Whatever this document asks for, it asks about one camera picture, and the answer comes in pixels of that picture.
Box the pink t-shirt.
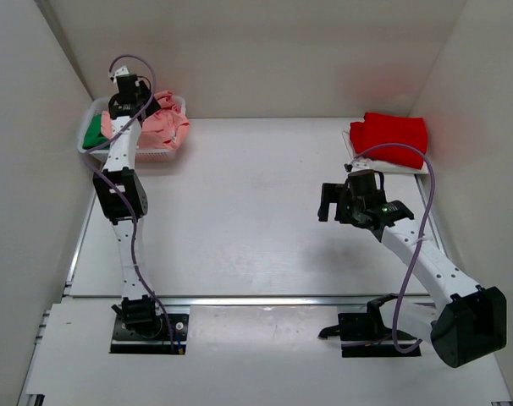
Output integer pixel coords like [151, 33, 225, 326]
[100, 89, 190, 150]

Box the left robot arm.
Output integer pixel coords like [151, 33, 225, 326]
[93, 68, 164, 340]

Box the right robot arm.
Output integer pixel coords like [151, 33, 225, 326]
[317, 170, 507, 368]

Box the folded white t-shirt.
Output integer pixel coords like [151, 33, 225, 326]
[342, 129, 429, 175]

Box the green t-shirt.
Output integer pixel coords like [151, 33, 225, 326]
[82, 114, 108, 151]

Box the white plastic basket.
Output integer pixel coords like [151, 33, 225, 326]
[77, 95, 186, 162]

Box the folded red t-shirt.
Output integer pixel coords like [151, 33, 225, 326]
[349, 112, 428, 169]

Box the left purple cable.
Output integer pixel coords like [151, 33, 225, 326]
[80, 54, 177, 352]

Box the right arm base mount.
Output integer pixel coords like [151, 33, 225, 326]
[317, 294, 422, 359]

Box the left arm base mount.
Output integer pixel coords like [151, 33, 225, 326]
[109, 310, 190, 355]

